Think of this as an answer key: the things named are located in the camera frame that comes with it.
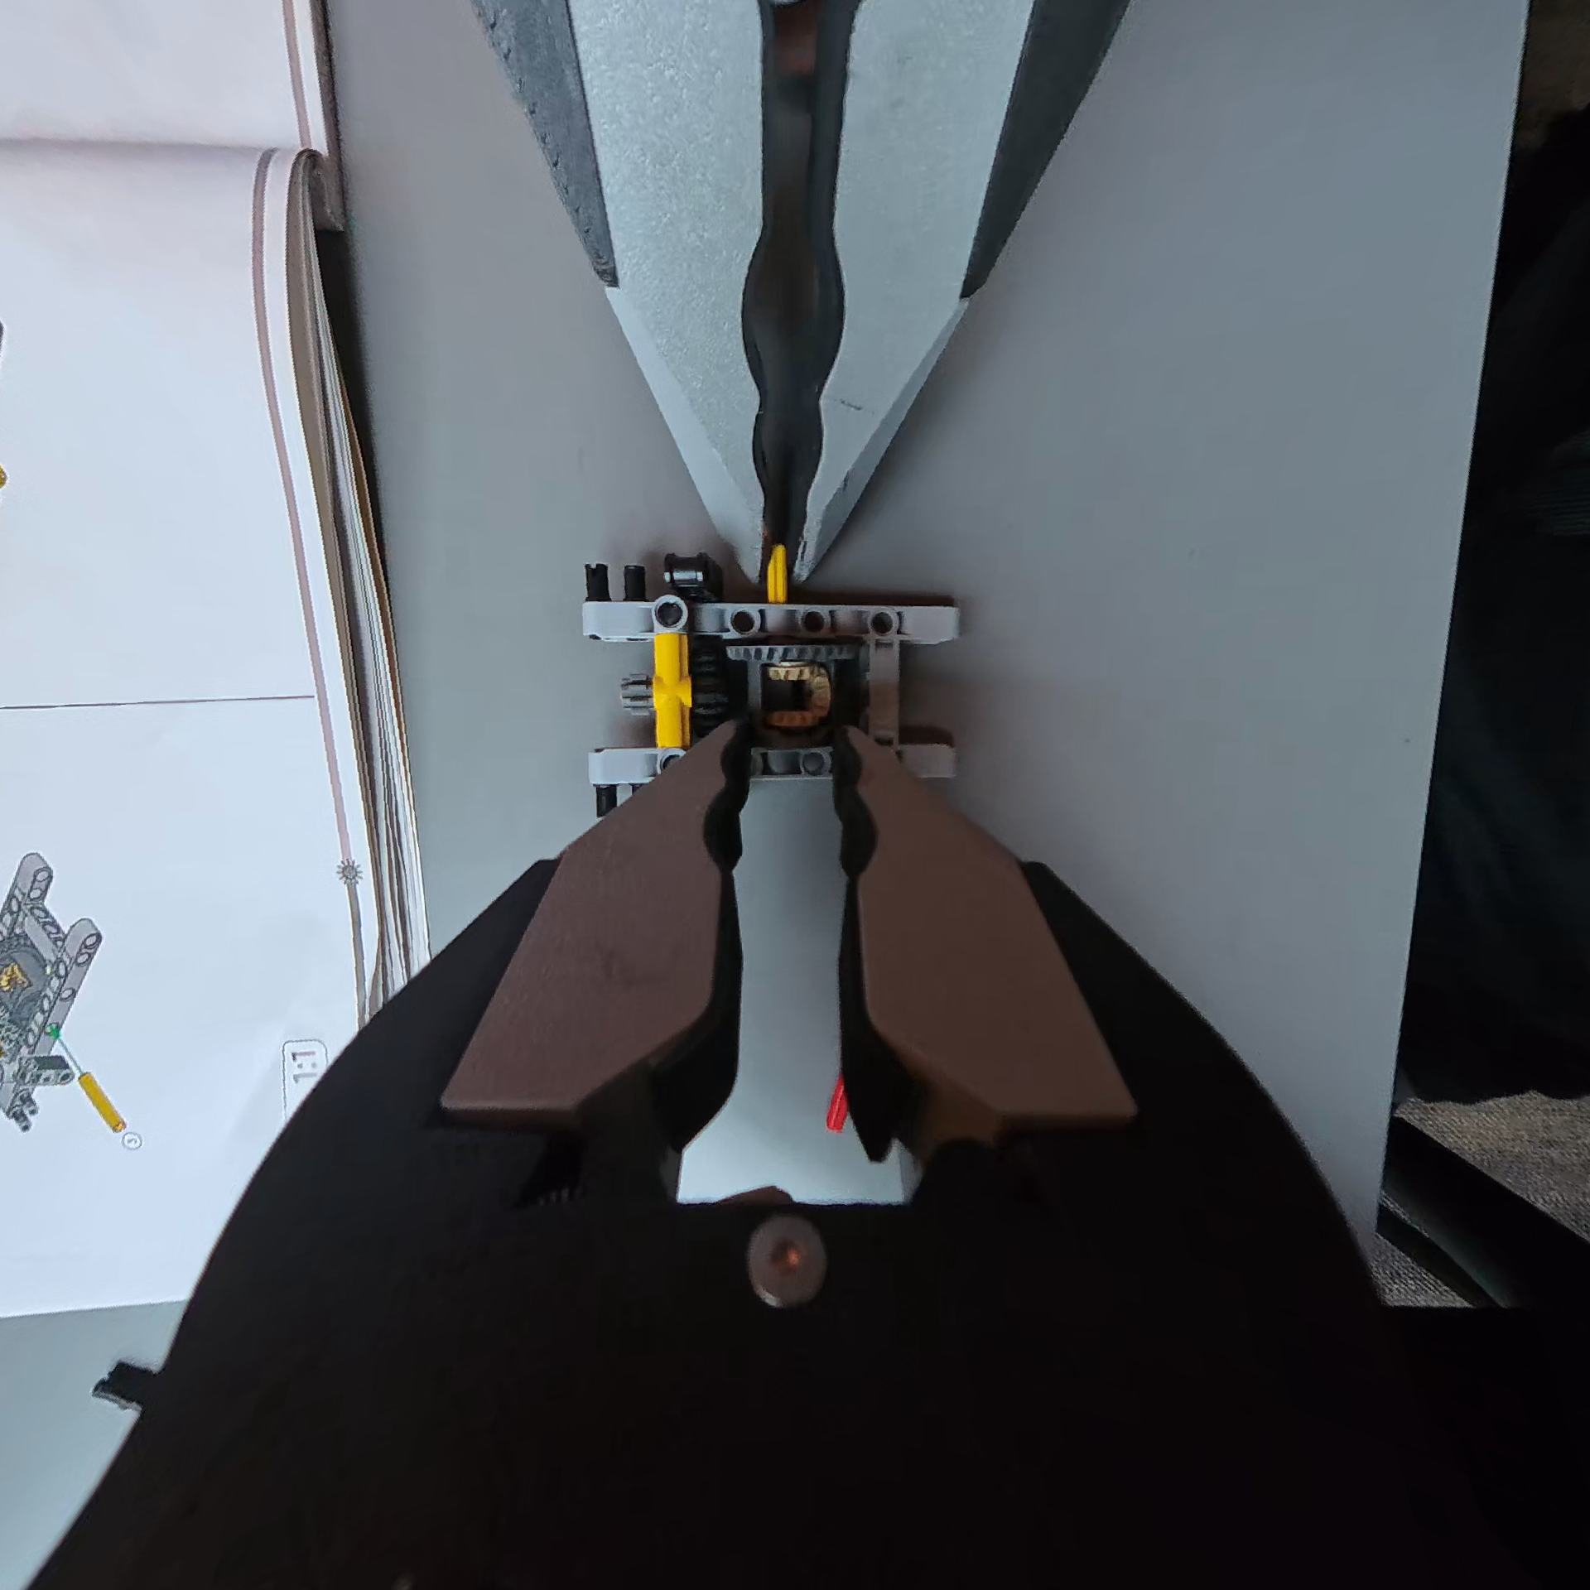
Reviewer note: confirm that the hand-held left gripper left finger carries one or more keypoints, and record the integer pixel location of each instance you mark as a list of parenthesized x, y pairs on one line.
[(597, 980)]

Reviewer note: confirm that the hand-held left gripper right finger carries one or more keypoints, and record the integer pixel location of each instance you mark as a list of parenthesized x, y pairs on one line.
[(982, 980)]

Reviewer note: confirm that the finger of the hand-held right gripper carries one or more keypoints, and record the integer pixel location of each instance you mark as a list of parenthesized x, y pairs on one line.
[(919, 185), (671, 185)]

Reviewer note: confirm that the grey lego differential housing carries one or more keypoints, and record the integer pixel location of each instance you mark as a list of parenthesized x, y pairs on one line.
[(858, 677)]

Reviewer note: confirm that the tan lego bevel gear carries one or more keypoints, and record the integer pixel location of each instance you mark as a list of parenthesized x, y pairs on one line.
[(796, 695)]

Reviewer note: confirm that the grey lego frame assembly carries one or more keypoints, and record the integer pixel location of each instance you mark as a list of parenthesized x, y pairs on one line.
[(919, 619)]

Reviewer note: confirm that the yellow lego axle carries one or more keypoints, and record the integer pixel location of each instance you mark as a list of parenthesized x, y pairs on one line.
[(777, 573)]

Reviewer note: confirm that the red lego axle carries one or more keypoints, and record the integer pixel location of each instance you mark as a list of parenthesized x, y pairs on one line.
[(838, 1105)]

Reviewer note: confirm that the lego instruction booklet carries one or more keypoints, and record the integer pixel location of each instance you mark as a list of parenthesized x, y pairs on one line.
[(151, 621)]

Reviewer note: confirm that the small black lego piece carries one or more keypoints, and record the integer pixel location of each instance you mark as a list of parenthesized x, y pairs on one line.
[(124, 1382)]

